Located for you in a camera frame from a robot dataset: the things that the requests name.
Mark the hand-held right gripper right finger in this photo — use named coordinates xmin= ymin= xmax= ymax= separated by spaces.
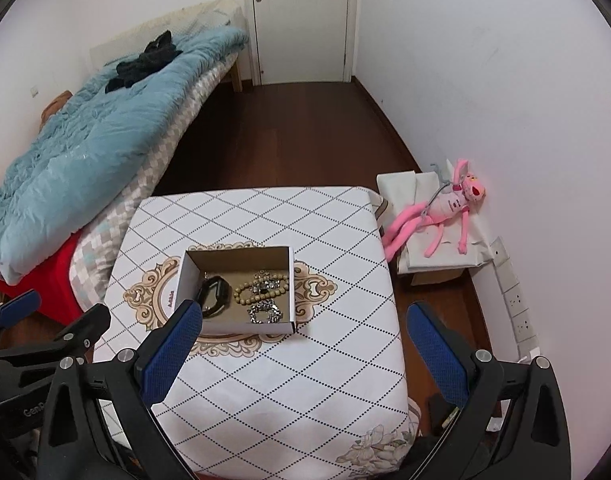
xmin=406 ymin=301 xmax=572 ymax=480

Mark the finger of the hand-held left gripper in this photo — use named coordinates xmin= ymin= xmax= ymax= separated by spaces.
xmin=0 ymin=304 xmax=112 ymax=362
xmin=0 ymin=289 xmax=42 ymax=343

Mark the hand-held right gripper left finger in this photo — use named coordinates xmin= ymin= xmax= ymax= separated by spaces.
xmin=36 ymin=299 xmax=205 ymax=480

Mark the black smart band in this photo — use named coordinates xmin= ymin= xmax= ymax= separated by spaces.
xmin=198 ymin=276 xmax=232 ymax=318

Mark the wooden bead bracelet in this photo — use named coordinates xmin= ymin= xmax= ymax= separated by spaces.
xmin=234 ymin=272 xmax=290 ymax=307

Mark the chunky silver chain bracelet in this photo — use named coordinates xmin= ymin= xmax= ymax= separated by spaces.
xmin=247 ymin=300 xmax=285 ymax=325

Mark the red bed sheet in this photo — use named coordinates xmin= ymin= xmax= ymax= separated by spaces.
xmin=0 ymin=232 xmax=86 ymax=326

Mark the brown cardboard box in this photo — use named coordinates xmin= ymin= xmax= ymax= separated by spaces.
xmin=410 ymin=267 xmax=466 ymax=286

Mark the white power strip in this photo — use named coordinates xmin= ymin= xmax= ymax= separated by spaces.
xmin=490 ymin=237 xmax=536 ymax=356

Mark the white diamond-patterned tablecloth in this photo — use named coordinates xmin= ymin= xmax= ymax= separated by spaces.
xmin=93 ymin=186 xmax=421 ymax=480

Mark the pink plush toy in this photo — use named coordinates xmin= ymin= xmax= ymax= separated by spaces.
xmin=383 ymin=158 xmax=486 ymax=262

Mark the light blue quilt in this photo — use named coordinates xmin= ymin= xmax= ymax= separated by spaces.
xmin=0 ymin=27 xmax=250 ymax=283

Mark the brown cushion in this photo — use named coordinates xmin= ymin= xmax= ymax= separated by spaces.
xmin=40 ymin=91 xmax=74 ymax=126

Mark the black garment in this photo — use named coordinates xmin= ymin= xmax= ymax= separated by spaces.
xmin=104 ymin=30 xmax=184 ymax=95

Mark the white door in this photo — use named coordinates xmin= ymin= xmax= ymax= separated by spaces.
xmin=243 ymin=0 xmax=359 ymax=86

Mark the grey wire hanger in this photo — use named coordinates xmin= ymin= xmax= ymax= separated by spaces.
xmin=420 ymin=162 xmax=459 ymax=218

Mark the wooden bed frame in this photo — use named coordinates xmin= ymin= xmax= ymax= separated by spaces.
xmin=226 ymin=55 xmax=244 ymax=93

